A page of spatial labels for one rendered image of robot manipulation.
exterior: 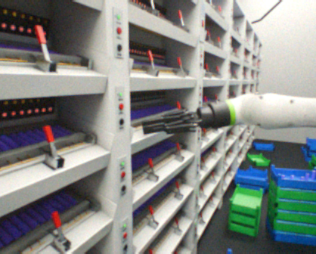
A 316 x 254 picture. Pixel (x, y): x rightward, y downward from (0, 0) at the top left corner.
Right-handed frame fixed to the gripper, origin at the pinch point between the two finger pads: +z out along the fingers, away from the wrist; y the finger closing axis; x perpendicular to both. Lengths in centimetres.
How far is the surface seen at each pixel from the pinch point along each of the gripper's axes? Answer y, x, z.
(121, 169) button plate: -15.8, -3.4, 11.4
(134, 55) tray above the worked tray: 31.2, 17.5, 1.6
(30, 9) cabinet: 1.8, 39.9, 26.6
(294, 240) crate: 16, -116, -84
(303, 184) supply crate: 29, -79, -92
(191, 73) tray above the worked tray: 45, 1, -26
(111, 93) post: -10.9, 18.2, 9.7
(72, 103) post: -5.2, 15.1, 21.7
